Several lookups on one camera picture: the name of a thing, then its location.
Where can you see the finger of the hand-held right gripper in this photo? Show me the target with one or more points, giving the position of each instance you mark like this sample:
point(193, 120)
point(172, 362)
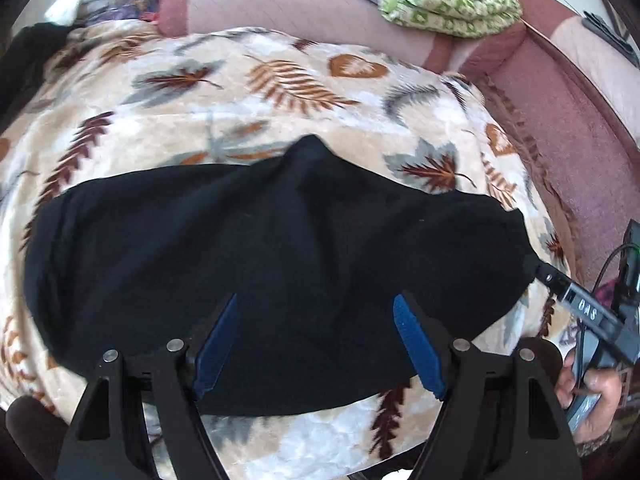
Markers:
point(547, 276)

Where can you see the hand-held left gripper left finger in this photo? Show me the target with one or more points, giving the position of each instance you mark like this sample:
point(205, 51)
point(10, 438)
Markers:
point(216, 345)

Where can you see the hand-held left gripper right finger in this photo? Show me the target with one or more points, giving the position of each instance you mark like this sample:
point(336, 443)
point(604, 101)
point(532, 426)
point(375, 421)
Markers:
point(419, 345)

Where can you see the dark cloth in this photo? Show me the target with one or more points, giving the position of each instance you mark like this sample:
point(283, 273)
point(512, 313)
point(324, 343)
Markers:
point(25, 60)

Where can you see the black remote control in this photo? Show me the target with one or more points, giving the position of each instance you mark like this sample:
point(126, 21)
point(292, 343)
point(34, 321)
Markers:
point(607, 30)

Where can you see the person's right hand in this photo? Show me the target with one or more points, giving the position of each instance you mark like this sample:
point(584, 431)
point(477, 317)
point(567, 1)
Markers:
point(597, 400)

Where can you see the black pants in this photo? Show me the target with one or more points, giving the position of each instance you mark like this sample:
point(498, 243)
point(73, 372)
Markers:
point(260, 285)

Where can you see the leaf printed blanket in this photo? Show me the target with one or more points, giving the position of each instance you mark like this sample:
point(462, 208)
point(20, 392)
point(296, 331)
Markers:
point(200, 110)

